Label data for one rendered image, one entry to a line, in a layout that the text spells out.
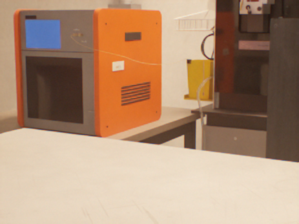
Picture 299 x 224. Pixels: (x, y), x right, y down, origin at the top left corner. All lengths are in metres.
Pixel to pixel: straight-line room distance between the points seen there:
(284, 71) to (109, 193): 0.66
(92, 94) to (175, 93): 1.84
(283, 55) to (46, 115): 1.00
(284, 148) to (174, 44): 2.43
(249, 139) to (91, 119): 0.65
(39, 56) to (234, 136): 0.80
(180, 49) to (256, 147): 1.55
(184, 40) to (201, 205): 2.98
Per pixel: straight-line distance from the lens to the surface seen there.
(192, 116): 2.28
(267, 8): 2.11
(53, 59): 1.89
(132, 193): 0.63
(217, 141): 2.19
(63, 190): 0.65
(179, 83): 3.59
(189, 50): 3.54
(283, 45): 1.20
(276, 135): 1.23
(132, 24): 1.94
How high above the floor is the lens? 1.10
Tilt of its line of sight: 10 degrees down
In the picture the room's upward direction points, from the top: straight up
